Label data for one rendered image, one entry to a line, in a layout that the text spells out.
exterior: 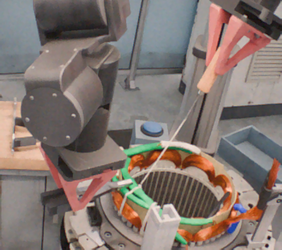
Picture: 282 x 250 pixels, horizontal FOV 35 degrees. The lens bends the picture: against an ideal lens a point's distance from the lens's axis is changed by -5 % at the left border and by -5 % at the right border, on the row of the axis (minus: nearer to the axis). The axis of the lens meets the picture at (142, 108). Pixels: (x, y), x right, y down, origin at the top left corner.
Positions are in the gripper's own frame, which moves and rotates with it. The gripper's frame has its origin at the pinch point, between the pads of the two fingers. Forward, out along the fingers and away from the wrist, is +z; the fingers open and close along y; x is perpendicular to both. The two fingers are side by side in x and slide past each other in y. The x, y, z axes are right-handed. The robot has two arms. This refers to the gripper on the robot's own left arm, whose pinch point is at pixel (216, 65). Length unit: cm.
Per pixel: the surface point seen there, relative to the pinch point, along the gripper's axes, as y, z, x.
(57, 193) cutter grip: 0.9, 21.5, -13.2
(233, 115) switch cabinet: -151, 56, 215
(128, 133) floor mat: -154, 88, 139
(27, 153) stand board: -21.8, 30.9, -5.1
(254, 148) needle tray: -14.6, 16.2, 42.2
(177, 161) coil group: -6.0, 17.9, 11.0
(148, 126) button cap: -26.3, 22.4, 21.7
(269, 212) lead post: 12.3, 13.1, 11.5
